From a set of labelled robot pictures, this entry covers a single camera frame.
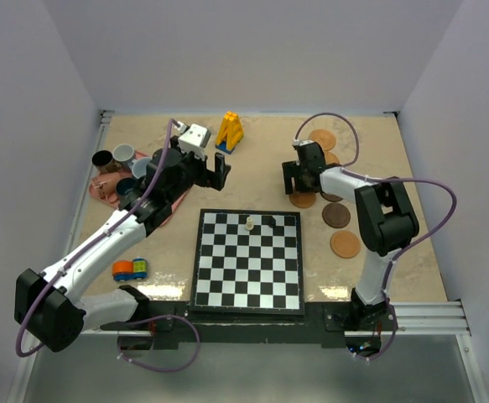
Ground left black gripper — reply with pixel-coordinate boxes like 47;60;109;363
167;136;230;203

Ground light wooden coaster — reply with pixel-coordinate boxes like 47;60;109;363
330;230;361;259
289;192;316;209

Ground woven rattan coaster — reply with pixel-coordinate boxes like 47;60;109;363
308;129;336;151
325;151;340;165

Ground dark wooden coaster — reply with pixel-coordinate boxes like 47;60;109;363
322;202;351;228
320;193;343;202

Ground light blue cup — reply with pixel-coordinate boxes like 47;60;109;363
131;157;151;180

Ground black white chessboard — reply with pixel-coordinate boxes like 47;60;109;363
190;209;304;315

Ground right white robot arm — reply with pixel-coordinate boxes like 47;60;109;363
282;140;419;330

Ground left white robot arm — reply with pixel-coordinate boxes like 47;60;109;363
13;147;231;353

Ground dark blue cup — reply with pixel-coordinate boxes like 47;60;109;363
115;177;137;197

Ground pink patterned cup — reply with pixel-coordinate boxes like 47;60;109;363
89;172;122;203

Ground dark brown cup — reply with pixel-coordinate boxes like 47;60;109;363
91;149;120;175

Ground yellow blue block structure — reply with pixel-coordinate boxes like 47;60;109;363
216;111;244;154

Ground white chess piece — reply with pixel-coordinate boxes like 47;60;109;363
245;216;254;231

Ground grey printed mug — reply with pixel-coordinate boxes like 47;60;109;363
112;144;137;171

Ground pink plastic tray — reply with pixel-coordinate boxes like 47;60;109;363
88;150;186;228

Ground orange blue toy car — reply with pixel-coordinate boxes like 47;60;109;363
112;258;148;282

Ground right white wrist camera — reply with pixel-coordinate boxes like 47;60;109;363
292;139;312;149

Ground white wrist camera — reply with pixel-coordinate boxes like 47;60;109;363
178;122;211;160
292;139;312;149

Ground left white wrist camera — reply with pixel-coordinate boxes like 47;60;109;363
178;122;211;160

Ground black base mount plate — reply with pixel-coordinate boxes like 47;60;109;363
102;301;398;357

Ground aluminium rail frame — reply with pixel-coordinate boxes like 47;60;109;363
393;301;471;336

